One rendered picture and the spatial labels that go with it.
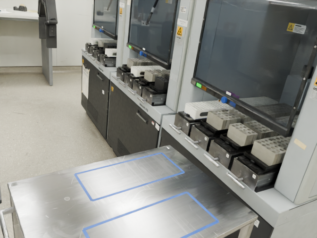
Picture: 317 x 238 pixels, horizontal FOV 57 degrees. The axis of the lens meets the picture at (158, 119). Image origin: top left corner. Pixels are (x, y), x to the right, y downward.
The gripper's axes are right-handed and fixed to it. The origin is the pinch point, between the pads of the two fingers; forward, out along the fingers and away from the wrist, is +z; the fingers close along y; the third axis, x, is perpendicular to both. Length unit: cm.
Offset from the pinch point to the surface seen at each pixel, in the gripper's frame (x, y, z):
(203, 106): 77, -9, 34
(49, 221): -7, 40, 38
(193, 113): 70, -7, 35
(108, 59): 69, -129, 40
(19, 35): 21, -360, 66
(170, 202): 26, 45, 38
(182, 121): 66, -9, 41
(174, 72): 75, -37, 24
